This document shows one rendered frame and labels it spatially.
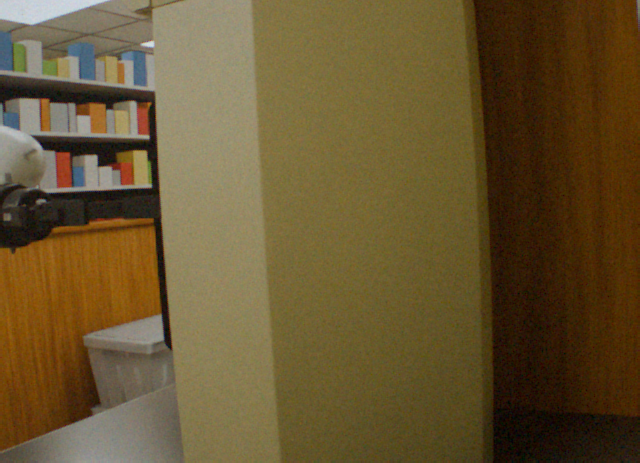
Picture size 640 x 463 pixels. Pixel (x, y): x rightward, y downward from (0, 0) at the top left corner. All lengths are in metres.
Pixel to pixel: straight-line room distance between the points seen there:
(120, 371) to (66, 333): 0.32
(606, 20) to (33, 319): 2.59
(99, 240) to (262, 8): 2.73
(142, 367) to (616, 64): 2.38
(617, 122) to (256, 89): 0.45
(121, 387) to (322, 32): 2.54
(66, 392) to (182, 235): 2.58
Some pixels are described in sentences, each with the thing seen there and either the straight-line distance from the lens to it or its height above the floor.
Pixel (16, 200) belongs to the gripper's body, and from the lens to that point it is 0.97.
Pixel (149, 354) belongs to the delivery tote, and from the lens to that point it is 2.84.
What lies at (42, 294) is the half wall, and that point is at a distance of 3.04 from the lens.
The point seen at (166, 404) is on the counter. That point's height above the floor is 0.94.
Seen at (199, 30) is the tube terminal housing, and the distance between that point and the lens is 0.61.
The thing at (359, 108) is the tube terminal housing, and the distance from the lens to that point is 0.59.
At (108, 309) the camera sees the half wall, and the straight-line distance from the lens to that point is 3.30.
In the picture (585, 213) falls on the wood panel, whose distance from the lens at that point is 0.85.
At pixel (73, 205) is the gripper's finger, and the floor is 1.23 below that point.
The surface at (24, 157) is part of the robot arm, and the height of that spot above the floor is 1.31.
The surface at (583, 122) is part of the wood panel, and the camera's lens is 0.85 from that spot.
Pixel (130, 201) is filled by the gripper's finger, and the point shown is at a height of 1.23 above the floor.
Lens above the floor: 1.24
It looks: 3 degrees down
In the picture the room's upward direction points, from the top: 3 degrees counter-clockwise
